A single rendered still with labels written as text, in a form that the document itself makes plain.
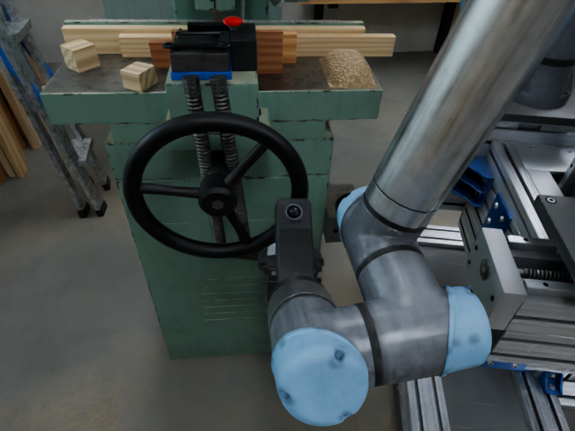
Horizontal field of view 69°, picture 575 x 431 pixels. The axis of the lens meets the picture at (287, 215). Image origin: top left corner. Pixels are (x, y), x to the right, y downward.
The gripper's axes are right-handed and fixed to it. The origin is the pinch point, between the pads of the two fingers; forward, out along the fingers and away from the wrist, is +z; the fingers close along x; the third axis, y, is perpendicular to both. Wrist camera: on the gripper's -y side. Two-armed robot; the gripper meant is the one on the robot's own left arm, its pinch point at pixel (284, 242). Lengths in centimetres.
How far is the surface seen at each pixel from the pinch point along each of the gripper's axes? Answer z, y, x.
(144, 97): 13.7, -23.4, -23.0
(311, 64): 23.3, -30.0, 7.9
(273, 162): 20.9, -11.0, -0.3
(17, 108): 154, -28, -115
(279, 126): 16.8, -18.1, 0.8
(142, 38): 24.8, -35.1, -24.9
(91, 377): 55, 56, -55
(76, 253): 100, 30, -74
